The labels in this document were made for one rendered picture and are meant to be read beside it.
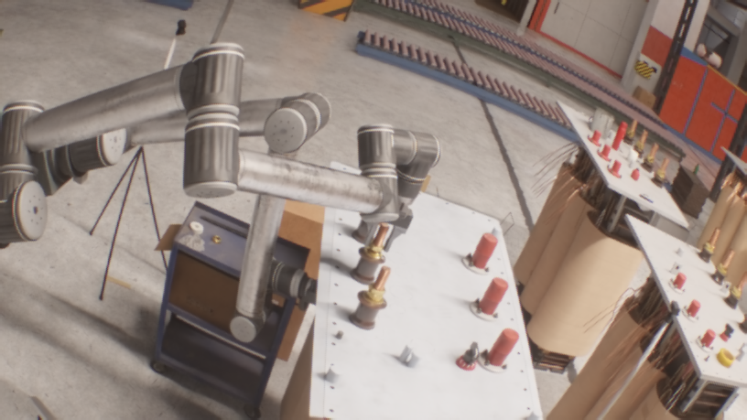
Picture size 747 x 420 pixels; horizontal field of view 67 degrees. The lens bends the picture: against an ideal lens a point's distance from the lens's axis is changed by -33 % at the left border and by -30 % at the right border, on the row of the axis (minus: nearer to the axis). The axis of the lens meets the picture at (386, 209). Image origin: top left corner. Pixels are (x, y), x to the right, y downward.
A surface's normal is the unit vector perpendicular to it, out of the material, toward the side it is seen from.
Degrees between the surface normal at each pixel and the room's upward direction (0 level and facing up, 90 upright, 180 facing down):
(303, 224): 90
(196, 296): 90
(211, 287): 90
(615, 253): 90
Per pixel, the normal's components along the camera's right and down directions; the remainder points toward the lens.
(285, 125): -0.14, 0.28
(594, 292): 0.01, 0.44
